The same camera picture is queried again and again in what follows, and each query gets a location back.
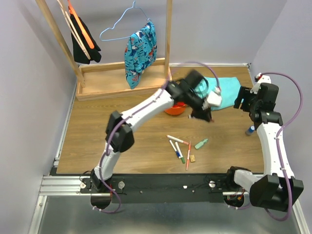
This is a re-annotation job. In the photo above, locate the white marker green cap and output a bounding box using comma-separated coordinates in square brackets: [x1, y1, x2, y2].
[175, 142, 185, 164]

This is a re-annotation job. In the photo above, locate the white marker red cap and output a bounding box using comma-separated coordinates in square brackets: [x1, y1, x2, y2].
[166, 135, 189, 145]

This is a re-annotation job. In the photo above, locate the white marker maroon cap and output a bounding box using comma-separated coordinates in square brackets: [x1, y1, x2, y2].
[188, 115, 214, 122]

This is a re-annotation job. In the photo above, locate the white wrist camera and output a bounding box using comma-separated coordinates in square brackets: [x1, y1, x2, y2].
[202, 87, 222, 110]
[250, 73, 271, 95]

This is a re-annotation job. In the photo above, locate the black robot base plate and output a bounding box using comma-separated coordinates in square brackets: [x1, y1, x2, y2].
[80, 174, 248, 207]

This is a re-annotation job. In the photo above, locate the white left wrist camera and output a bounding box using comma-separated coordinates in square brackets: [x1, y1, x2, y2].
[202, 87, 222, 110]

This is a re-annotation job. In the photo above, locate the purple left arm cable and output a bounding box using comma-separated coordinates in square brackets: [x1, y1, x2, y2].
[92, 61, 221, 214]

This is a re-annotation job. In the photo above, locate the orange pen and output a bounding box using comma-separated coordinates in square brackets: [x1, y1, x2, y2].
[186, 141, 191, 171]

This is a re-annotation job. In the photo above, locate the teal folded t-shirt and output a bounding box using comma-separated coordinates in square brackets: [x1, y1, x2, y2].
[195, 77, 241, 111]

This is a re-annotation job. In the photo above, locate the blue patterned hanging shirt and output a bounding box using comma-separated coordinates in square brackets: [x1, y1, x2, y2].
[124, 21, 157, 89]

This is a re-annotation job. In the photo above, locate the blue capped grey bottle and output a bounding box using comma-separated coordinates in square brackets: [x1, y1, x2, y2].
[245, 125, 255, 136]

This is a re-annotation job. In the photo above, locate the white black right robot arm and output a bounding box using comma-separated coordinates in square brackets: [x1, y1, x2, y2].
[224, 83, 304, 212]

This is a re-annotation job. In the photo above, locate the light wooden hanger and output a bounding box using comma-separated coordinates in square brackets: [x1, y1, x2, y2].
[57, 0, 91, 59]

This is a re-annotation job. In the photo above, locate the orange round divided organizer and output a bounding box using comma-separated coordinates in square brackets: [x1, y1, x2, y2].
[164, 102, 187, 116]

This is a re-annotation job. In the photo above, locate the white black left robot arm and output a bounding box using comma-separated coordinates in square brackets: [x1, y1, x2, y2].
[90, 70, 221, 193]

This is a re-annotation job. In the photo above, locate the light blue wire hanger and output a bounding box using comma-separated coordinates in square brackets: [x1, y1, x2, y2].
[99, 0, 151, 41]

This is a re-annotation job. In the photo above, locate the orange plastic hanger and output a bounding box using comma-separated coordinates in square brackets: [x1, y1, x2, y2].
[67, 0, 95, 49]

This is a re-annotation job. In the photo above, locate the wooden clothes rack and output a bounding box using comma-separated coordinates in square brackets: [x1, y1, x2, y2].
[36, 0, 173, 101]

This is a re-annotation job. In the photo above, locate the small green bottle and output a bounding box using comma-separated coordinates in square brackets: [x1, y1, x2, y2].
[194, 138, 208, 150]

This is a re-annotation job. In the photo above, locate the black hanging garment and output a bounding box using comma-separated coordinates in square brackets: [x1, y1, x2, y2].
[70, 14, 102, 65]

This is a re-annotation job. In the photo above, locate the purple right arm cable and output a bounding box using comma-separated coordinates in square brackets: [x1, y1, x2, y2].
[228, 72, 304, 221]

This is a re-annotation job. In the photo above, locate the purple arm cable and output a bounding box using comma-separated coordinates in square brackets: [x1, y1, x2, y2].
[228, 72, 304, 221]
[92, 61, 221, 214]

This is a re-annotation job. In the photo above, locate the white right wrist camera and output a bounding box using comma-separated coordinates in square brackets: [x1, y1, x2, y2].
[250, 73, 271, 95]

